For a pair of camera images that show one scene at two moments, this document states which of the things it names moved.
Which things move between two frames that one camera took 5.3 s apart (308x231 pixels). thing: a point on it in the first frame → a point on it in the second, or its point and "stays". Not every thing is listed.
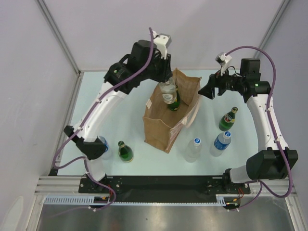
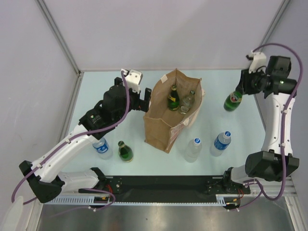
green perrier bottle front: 125,153 stays
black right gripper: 215,80 → 243,86
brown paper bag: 161,125 stays
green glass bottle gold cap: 176,106 stays
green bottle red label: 227,121 → 232,101
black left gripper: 166,72 → 140,104
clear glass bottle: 169,90 → 188,103
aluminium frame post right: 282,7 stays
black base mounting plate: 161,188 stays
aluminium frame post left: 45,12 stays
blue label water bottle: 107,155 stays
